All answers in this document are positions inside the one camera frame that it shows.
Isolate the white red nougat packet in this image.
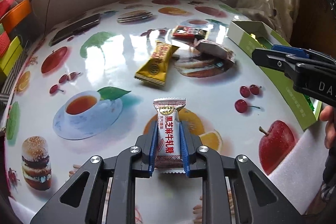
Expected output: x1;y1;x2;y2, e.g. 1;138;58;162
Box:
153;98;186;169

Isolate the yellow peanut crisp packet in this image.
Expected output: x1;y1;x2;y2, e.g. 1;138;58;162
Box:
134;40;179;86

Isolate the person's right hand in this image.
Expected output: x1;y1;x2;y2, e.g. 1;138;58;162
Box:
319;105;335;149

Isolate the green white cardboard box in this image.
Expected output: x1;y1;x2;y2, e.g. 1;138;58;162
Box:
227;20;322;130

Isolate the pink brown candy packet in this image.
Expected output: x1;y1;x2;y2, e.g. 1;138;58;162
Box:
193;39;236;63

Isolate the white foam sheet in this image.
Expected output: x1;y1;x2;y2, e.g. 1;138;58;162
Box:
268;130;328;214

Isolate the small red black candy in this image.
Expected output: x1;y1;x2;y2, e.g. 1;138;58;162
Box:
172;26;209;40

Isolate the black smartphone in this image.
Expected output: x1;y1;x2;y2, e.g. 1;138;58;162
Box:
49;14;101;47

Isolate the striped black white box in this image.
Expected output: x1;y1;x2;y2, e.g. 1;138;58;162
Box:
0;52;27;106

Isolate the yellow green box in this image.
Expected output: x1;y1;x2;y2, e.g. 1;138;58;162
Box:
1;36;23;81

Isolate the red box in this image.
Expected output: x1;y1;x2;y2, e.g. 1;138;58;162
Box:
0;31;11;57

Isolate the orange box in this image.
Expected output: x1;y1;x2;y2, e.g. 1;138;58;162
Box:
1;0;32;34

